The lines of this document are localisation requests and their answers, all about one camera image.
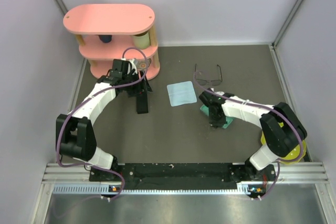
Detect blue grey glasses case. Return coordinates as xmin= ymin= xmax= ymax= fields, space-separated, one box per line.
xmin=200 ymin=105 xmax=234 ymax=129

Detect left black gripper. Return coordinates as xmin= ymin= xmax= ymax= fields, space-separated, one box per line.
xmin=122 ymin=70 xmax=153 ymax=97

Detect thin black wire eyeglasses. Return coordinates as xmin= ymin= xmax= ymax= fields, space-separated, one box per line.
xmin=194 ymin=64 xmax=223 ymax=87

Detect purple cable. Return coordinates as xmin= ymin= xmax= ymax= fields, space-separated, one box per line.
xmin=193 ymin=71 xmax=302 ymax=200
xmin=55 ymin=47 xmax=148 ymax=203

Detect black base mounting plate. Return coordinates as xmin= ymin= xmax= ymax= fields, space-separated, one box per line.
xmin=89 ymin=162 xmax=276 ymax=191

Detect black glasses case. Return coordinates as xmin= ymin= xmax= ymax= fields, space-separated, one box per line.
xmin=136 ymin=93 xmax=149 ymax=114

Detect pink three-tier wooden shelf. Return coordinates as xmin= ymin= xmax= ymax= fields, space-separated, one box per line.
xmin=63 ymin=4 xmax=160 ymax=80

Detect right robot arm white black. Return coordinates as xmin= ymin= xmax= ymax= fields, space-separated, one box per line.
xmin=199 ymin=89 xmax=307 ymax=180

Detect dark blue cup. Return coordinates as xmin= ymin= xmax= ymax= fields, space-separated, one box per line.
xmin=98 ymin=35 xmax=112 ymax=44

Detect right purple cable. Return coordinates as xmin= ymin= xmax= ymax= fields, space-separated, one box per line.
xmin=193 ymin=71 xmax=302 ymax=200

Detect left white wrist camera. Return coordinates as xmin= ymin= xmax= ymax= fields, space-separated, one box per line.
xmin=122 ymin=58 xmax=138 ymax=75

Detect patterned ceramic bowl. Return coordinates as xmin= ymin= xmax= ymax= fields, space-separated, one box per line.
xmin=135 ymin=59 xmax=152 ymax=70

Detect cream cylindrical jar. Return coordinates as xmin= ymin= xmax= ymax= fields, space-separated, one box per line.
xmin=132 ymin=31 xmax=151 ymax=49

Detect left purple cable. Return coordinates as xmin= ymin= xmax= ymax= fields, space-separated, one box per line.
xmin=55 ymin=47 xmax=148 ymax=203

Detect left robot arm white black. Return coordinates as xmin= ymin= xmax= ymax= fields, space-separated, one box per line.
xmin=56 ymin=59 xmax=152 ymax=180

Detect aluminium rail with cable duct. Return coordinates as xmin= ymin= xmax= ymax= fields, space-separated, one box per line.
xmin=42 ymin=162 xmax=329 ymax=197

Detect yellow green dotted plate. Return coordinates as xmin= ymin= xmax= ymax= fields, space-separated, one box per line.
xmin=260 ymin=121 xmax=308 ymax=165

